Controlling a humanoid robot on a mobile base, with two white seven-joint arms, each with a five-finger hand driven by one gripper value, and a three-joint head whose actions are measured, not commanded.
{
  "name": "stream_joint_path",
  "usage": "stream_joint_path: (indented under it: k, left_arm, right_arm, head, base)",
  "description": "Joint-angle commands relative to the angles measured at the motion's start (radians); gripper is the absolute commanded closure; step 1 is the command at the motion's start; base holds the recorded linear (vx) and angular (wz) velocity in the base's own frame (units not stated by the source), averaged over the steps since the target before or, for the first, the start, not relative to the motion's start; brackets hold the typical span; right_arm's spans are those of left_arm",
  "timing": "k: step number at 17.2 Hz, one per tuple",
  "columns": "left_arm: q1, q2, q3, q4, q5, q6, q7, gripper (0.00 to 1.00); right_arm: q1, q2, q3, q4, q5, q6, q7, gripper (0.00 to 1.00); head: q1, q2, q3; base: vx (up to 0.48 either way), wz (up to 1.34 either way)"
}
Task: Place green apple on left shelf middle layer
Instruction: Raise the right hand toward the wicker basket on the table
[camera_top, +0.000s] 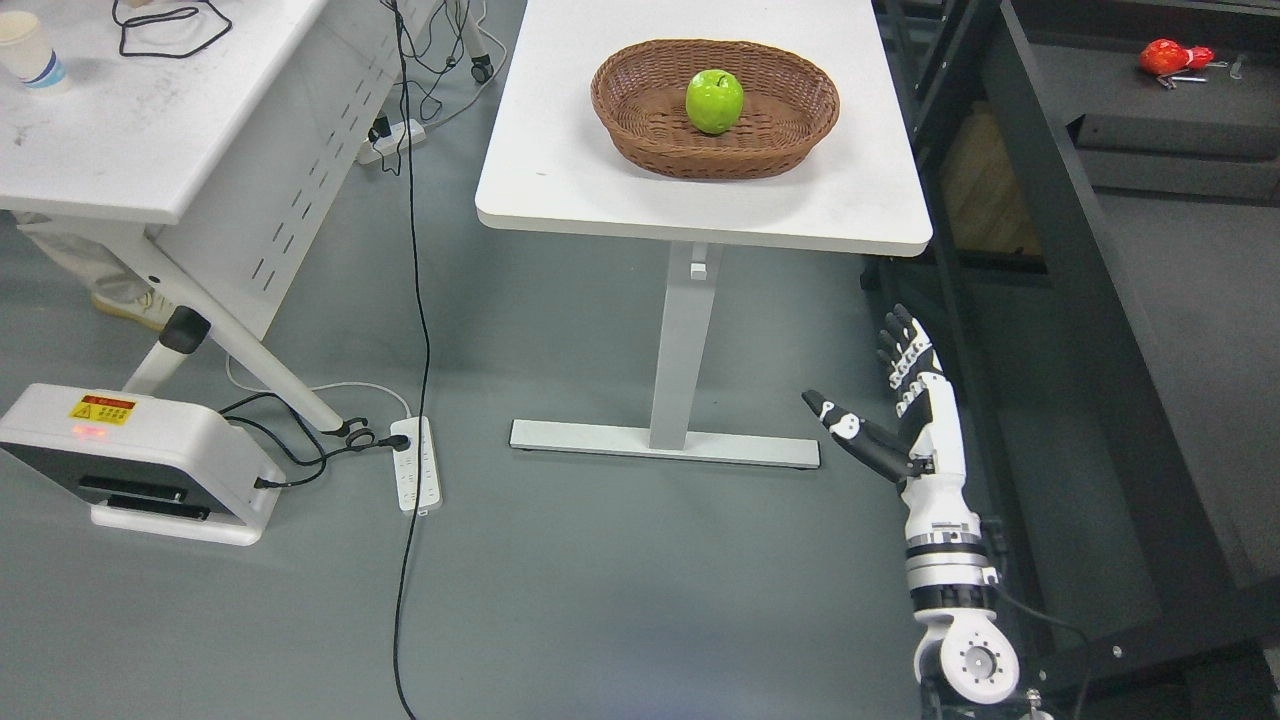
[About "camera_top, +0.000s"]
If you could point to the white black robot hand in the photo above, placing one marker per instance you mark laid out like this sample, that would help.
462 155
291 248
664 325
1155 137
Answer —
924 456

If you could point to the white device with warning label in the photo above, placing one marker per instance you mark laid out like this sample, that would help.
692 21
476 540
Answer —
147 464

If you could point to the white power strip far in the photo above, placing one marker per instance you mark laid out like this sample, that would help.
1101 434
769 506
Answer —
385 140

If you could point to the white floor power strip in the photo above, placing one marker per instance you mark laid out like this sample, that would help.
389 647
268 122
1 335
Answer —
414 466

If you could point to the white robot forearm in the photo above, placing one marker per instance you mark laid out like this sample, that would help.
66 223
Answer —
962 658

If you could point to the brown wicker basket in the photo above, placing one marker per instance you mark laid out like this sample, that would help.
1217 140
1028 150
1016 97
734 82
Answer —
639 92

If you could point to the black metal shelf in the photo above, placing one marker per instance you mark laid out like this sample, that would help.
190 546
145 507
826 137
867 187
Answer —
1107 252

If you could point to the paper cup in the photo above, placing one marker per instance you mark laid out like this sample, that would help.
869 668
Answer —
28 55

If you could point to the green apple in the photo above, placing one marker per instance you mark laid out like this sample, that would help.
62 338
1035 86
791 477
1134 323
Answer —
713 101

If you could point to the white perforated side desk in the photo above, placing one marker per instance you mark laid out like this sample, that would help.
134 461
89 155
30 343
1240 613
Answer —
210 175

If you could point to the red toy on shelf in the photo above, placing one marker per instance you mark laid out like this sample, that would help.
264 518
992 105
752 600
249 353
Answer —
1170 62

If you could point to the white standing desk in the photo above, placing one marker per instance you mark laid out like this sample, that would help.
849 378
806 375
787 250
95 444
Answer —
550 167

